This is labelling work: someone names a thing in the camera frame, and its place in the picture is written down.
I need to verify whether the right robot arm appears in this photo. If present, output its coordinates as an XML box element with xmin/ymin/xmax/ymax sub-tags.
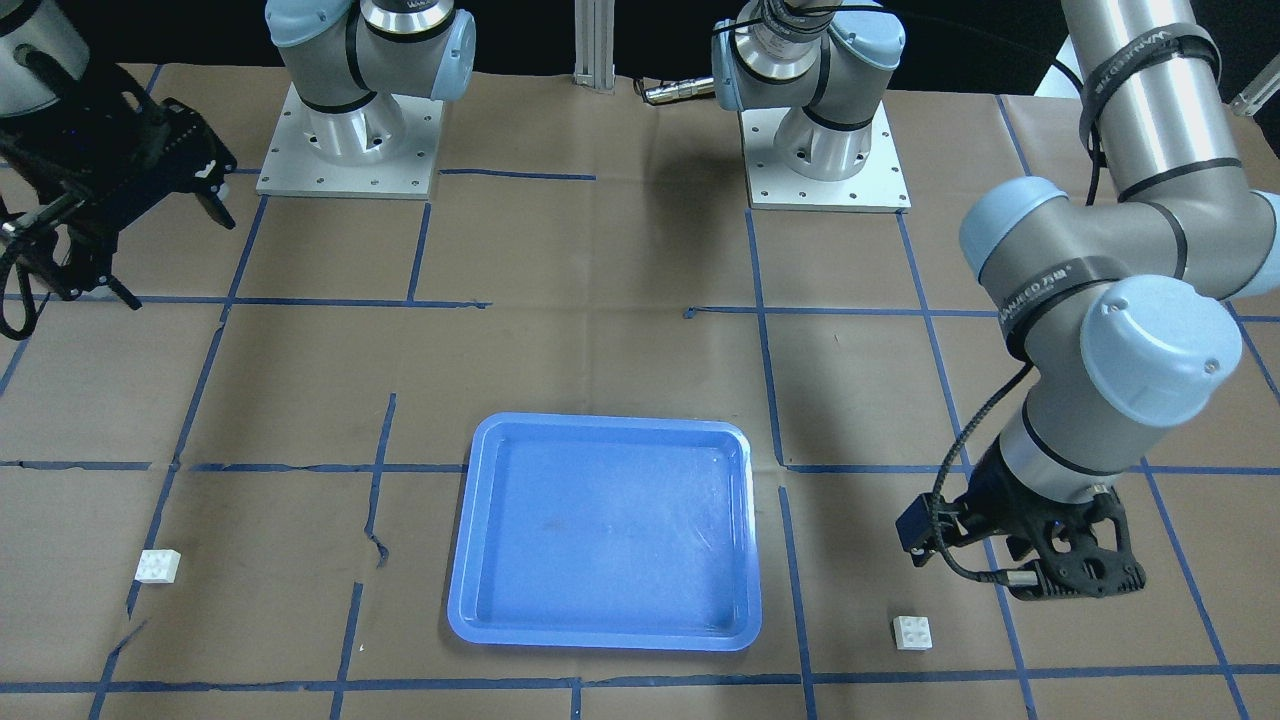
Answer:
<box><xmin>3</xmin><ymin>1</ymin><xmax>476</xmax><ymax>340</ymax></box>

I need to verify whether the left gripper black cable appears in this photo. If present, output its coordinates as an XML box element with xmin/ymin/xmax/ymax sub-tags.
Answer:
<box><xmin>925</xmin><ymin>360</ymin><xmax>1041</xmax><ymax>585</ymax></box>

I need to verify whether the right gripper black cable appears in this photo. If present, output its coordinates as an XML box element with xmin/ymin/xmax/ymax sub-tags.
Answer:
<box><xmin>0</xmin><ymin>190</ymin><xmax>81</xmax><ymax>341</ymax></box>

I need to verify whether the white block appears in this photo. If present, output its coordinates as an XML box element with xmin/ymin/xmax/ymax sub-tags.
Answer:
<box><xmin>134</xmin><ymin>550</ymin><xmax>182</xmax><ymax>584</ymax></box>
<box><xmin>891</xmin><ymin>615</ymin><xmax>934</xmax><ymax>651</ymax></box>

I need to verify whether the metal cable connector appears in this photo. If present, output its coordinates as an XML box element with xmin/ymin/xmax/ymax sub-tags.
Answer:
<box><xmin>634</xmin><ymin>77</ymin><xmax>716</xmax><ymax>106</ymax></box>

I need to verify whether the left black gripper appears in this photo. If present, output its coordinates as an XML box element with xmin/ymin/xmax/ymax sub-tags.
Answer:
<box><xmin>960</xmin><ymin>442</ymin><xmax>1147</xmax><ymax>601</ymax></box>

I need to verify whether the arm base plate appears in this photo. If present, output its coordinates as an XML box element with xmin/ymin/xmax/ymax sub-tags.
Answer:
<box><xmin>739</xmin><ymin>104</ymin><xmax>913</xmax><ymax>213</ymax></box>
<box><xmin>256</xmin><ymin>88</ymin><xmax>447</xmax><ymax>201</ymax></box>

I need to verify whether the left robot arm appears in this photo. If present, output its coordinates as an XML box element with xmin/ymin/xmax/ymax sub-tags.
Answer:
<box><xmin>896</xmin><ymin>1</ymin><xmax>1277</xmax><ymax>601</ymax></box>

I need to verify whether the blue plastic tray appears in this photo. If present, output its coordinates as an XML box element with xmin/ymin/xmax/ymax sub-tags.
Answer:
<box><xmin>445</xmin><ymin>413</ymin><xmax>763</xmax><ymax>652</ymax></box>

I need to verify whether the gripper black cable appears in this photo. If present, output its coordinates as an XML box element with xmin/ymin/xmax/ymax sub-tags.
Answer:
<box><xmin>925</xmin><ymin>360</ymin><xmax>1041</xmax><ymax>585</ymax></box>
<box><xmin>0</xmin><ymin>190</ymin><xmax>81</xmax><ymax>341</ymax></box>

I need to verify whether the rear aluminium frame post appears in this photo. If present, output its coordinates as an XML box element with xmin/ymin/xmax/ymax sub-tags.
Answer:
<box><xmin>572</xmin><ymin>0</ymin><xmax>616</xmax><ymax>94</ymax></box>

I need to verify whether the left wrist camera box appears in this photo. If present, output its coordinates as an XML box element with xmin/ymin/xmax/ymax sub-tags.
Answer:
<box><xmin>895</xmin><ymin>493</ymin><xmax>947</xmax><ymax>568</ymax></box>

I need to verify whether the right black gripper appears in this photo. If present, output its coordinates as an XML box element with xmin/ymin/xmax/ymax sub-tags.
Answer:
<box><xmin>3</xmin><ymin>65</ymin><xmax>237</xmax><ymax>311</ymax></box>

